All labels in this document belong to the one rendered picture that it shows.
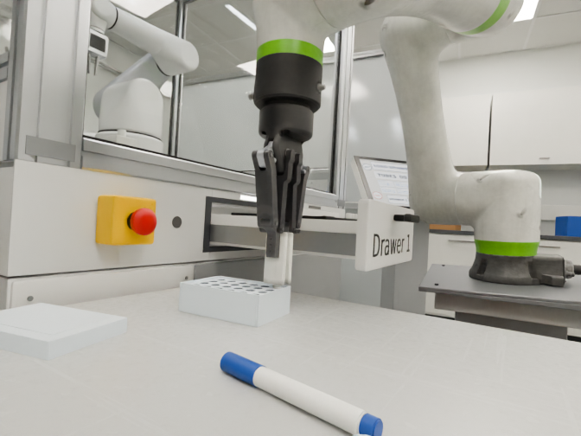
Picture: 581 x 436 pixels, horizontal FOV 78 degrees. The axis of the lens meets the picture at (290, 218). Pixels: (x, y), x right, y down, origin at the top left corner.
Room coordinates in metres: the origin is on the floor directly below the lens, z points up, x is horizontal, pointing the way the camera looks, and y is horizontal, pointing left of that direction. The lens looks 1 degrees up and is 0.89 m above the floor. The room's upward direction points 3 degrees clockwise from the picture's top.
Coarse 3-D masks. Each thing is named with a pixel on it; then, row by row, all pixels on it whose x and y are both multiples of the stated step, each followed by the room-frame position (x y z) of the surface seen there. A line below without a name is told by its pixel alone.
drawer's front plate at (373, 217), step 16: (368, 208) 0.54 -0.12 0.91; (384, 208) 0.60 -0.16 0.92; (400, 208) 0.69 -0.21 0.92; (368, 224) 0.54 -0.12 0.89; (384, 224) 0.60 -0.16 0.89; (400, 224) 0.69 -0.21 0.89; (368, 240) 0.54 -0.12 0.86; (368, 256) 0.55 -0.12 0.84; (384, 256) 0.61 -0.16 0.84; (400, 256) 0.70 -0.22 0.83
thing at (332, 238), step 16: (224, 224) 0.71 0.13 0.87; (240, 224) 0.69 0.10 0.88; (256, 224) 0.67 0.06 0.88; (304, 224) 0.62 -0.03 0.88; (320, 224) 0.60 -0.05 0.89; (336, 224) 0.58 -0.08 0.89; (352, 224) 0.57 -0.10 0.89; (224, 240) 0.71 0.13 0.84; (240, 240) 0.69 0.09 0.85; (256, 240) 0.67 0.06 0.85; (304, 240) 0.61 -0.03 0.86; (320, 240) 0.60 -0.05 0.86; (336, 240) 0.58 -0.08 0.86; (352, 240) 0.57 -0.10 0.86; (336, 256) 0.58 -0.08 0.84; (352, 256) 0.57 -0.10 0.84
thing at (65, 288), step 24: (168, 264) 0.66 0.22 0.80; (192, 264) 0.70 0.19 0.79; (216, 264) 0.75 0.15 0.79; (240, 264) 0.82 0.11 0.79; (264, 264) 0.89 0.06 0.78; (312, 264) 1.11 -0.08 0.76; (336, 264) 1.26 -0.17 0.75; (0, 288) 0.45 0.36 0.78; (24, 288) 0.46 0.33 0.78; (48, 288) 0.48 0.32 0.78; (72, 288) 0.50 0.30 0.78; (96, 288) 0.53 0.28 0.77; (120, 288) 0.57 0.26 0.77; (144, 288) 0.60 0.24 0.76; (168, 288) 0.65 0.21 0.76; (312, 288) 1.12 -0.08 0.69; (336, 288) 1.27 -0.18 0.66
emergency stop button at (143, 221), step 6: (138, 210) 0.51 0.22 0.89; (144, 210) 0.52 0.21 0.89; (150, 210) 0.53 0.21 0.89; (132, 216) 0.51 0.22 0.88; (138, 216) 0.51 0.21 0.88; (144, 216) 0.51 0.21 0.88; (150, 216) 0.52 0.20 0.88; (132, 222) 0.51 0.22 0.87; (138, 222) 0.51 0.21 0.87; (144, 222) 0.51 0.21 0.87; (150, 222) 0.52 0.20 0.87; (132, 228) 0.51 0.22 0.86; (138, 228) 0.51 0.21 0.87; (144, 228) 0.52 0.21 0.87; (150, 228) 0.52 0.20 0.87; (144, 234) 0.52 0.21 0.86
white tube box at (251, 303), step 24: (192, 288) 0.47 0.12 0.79; (216, 288) 0.45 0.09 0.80; (240, 288) 0.48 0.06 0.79; (264, 288) 0.48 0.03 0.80; (288, 288) 0.49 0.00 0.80; (192, 312) 0.47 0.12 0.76; (216, 312) 0.45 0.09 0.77; (240, 312) 0.43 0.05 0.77; (264, 312) 0.43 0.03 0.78; (288, 312) 0.49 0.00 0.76
